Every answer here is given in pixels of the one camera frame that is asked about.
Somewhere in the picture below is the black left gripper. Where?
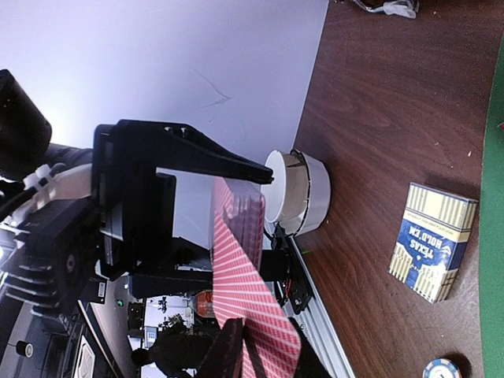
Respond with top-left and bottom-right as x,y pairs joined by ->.
91,120 -> 273,298

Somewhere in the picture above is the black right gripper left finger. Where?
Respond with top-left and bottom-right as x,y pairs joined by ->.
195,318 -> 243,378

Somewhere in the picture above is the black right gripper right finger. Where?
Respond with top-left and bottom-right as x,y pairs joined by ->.
289,317 -> 331,378

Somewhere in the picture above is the blue beige 10 chip stack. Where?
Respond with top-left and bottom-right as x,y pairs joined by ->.
422,358 -> 462,378

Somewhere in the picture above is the red card deck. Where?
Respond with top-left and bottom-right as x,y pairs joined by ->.
210,177 -> 265,269

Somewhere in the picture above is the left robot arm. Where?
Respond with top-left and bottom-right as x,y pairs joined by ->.
1,70 -> 272,323

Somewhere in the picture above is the white bowl stack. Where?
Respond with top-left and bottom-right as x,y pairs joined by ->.
261,150 -> 332,236

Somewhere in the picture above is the blue yellow card box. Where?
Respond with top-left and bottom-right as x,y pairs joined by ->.
388,183 -> 478,303

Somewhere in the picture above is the green round poker mat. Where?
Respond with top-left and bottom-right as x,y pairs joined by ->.
479,48 -> 503,377

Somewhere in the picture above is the aluminium front rail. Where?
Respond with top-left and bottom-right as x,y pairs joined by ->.
290,237 -> 356,378

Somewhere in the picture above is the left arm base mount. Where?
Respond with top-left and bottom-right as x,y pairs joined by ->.
259,224 -> 314,315

